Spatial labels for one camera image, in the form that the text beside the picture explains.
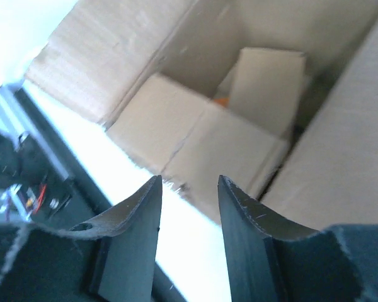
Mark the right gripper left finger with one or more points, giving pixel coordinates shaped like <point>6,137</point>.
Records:
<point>110,257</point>

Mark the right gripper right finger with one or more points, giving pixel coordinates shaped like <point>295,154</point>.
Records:
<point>271,258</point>

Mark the brown cardboard express box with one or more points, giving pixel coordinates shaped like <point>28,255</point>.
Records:
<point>192,90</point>

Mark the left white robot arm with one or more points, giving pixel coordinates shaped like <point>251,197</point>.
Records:
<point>25,164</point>

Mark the orange object inside box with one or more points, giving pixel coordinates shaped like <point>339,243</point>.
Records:
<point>222,101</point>

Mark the small cardboard inner box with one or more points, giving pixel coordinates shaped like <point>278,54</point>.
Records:
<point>264,87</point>

